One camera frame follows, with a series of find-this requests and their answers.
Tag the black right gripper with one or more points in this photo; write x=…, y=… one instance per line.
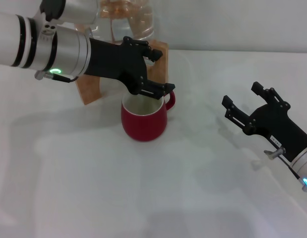
x=274, y=126

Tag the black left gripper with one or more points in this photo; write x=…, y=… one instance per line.
x=116, y=62

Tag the red ceramic cup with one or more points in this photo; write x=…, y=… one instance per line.
x=143, y=126

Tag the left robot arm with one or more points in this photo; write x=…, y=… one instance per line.
x=31, y=39

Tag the wooden dispenser stand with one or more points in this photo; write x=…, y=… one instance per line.
x=160, y=64

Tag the glass water dispenser jar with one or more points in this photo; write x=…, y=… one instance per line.
x=136, y=22

